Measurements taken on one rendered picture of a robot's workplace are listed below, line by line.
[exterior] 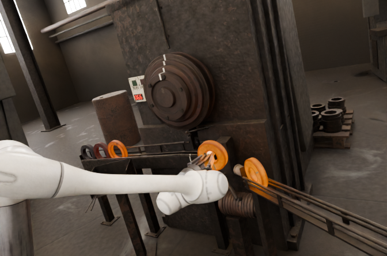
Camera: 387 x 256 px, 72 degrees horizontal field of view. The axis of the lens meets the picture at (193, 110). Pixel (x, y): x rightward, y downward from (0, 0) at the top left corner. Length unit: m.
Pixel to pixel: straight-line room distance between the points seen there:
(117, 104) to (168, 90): 2.93
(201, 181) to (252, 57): 0.81
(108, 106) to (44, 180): 3.64
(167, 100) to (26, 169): 0.92
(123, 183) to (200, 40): 1.01
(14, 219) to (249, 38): 1.25
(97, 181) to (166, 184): 0.21
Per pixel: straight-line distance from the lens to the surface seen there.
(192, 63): 1.49
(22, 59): 8.32
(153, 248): 2.25
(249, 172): 1.39
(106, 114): 4.44
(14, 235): 1.01
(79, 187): 0.85
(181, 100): 1.48
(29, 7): 13.11
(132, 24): 1.91
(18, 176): 0.78
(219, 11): 1.56
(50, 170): 0.81
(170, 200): 1.04
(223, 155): 1.30
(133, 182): 0.88
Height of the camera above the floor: 1.38
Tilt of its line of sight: 14 degrees down
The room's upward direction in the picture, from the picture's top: 14 degrees counter-clockwise
